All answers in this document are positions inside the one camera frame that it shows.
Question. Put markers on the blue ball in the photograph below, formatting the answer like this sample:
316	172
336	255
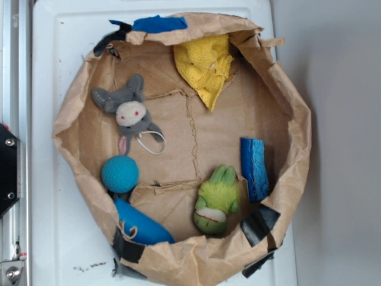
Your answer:
120	174

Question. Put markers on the brown paper bag bin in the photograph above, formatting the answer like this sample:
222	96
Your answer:
258	100

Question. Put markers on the green plush toy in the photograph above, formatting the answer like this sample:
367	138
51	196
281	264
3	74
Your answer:
217	198

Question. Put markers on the grey bunny plush toy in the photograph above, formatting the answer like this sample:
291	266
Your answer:
132	117

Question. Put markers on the blue sponge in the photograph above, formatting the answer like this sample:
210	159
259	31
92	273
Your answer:
254	168

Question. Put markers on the yellow cloth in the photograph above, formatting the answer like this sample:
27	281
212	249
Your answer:
205	65

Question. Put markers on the blue plastic bowl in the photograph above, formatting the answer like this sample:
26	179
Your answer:
139	227

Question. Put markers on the black tape patch right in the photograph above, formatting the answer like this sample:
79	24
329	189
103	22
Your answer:
258	224

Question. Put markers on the black tape patch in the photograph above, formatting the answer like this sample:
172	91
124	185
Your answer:
258	224
118	35
128	250

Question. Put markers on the black tape patch bottom left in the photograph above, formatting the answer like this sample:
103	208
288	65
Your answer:
128	250

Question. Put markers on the blue tape strip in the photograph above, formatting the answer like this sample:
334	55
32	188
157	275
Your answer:
156	24

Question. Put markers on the black tape patch top left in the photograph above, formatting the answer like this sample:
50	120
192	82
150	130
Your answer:
118	35

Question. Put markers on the black tape strip bottom right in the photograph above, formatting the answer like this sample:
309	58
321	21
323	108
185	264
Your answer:
251	268

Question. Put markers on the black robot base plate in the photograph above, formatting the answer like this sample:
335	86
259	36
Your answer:
9	170

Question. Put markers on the aluminium frame rail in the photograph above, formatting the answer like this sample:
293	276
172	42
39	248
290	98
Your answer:
16	52

